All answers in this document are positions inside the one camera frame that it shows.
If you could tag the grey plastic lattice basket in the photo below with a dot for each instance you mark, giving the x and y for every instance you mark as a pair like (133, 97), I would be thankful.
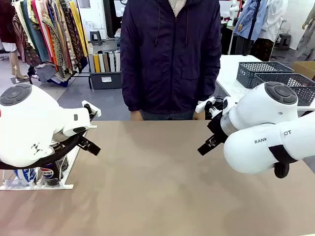
(305, 91)
(246, 73)

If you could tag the dark red hanging garment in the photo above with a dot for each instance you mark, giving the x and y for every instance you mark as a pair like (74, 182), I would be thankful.
(7, 22)

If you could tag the dark plastic step stool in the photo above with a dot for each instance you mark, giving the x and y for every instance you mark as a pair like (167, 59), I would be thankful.
(96, 32)

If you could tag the pale inner shirt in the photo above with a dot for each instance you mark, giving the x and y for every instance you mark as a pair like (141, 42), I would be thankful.
(177, 6)

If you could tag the black clothes rack frame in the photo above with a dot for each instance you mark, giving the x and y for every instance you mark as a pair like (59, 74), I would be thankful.
(81, 76)

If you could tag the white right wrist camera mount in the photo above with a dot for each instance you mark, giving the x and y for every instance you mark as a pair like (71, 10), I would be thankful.
(203, 105)

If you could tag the yellow paper roll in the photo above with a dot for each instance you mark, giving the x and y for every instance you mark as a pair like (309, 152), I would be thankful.
(97, 64)

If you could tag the person left forearm navy sleeve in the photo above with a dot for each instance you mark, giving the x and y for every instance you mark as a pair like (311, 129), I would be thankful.
(209, 93)

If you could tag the white can dispenser rack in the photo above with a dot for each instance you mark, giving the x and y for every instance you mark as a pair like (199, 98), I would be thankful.
(66, 172)

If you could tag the dark patterned hanging garment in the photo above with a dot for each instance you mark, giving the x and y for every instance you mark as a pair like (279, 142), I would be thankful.
(71, 41)

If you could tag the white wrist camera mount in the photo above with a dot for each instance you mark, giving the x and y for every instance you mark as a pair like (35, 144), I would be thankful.
(203, 105)
(93, 110)

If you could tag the yellow hanging garment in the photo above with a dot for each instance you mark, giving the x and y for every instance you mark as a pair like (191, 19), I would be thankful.
(80, 32)

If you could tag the brown patterned dress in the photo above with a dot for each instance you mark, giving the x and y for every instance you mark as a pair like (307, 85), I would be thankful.
(24, 51)

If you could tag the pink hanging garment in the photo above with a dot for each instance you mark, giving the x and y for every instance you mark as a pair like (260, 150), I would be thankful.
(40, 22)

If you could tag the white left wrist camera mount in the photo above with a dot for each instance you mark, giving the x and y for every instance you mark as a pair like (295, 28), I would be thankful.
(93, 110)

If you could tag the grey plastic stool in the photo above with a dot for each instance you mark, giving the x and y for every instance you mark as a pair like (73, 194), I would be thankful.
(285, 37)

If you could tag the white roll black cap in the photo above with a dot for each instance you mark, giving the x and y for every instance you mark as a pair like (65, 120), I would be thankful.
(101, 62)

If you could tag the olive patterned hanging garment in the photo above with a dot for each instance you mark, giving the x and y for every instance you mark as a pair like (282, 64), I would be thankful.
(57, 41)

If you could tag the bare mannequin legs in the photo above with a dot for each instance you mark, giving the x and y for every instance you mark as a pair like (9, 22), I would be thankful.
(13, 64)

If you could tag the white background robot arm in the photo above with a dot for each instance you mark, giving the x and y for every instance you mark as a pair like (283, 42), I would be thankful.
(233, 9)

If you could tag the black Pepsi can green accents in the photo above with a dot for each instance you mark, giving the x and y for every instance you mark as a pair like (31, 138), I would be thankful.
(48, 173)

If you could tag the person right forearm navy sleeve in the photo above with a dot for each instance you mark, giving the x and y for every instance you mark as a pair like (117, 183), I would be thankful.
(131, 98)

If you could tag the blue jeans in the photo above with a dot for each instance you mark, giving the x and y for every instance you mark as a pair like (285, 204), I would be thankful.
(167, 116)

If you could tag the blue shirt on mannequin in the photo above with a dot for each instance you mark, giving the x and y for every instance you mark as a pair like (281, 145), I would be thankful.
(246, 19)

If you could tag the mannequin in grey dress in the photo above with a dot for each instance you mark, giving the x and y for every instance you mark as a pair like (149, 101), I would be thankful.
(307, 44)

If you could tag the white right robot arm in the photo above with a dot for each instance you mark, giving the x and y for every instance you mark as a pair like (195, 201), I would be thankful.
(258, 105)

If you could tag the grey clothes pile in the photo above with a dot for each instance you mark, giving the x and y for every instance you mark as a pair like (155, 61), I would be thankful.
(46, 72)

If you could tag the grey storage bin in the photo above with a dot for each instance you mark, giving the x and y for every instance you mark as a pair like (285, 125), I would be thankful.
(98, 82)

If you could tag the white carton box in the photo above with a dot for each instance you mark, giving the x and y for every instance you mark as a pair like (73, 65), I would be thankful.
(88, 27)

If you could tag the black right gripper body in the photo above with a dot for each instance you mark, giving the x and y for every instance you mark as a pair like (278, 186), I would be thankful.
(218, 129)

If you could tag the cream hanging garment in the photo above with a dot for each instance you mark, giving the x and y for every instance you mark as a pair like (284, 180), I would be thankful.
(21, 17)

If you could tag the white side table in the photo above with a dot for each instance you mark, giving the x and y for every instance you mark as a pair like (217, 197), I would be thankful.
(229, 73)

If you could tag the person right hand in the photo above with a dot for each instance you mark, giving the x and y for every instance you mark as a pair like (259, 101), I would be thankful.
(136, 116)

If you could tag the brown cardboard box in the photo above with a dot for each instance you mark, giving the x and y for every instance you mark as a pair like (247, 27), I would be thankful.
(305, 67)

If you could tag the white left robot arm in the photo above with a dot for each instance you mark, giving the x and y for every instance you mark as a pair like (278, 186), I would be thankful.
(37, 123)

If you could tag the person left hand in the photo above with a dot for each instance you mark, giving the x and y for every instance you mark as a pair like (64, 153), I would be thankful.
(198, 116)

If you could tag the white coat on mannequin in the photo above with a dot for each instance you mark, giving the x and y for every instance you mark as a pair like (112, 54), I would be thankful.
(273, 19)

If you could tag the person in navy jacket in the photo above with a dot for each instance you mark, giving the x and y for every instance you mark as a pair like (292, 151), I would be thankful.
(169, 61)

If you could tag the brown paper roll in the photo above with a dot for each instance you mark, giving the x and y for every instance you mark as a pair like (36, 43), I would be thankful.
(106, 62)

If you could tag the teal hanging garment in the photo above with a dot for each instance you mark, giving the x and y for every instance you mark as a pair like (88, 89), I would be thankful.
(37, 41)

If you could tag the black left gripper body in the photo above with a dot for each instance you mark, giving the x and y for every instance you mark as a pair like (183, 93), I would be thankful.
(84, 142)

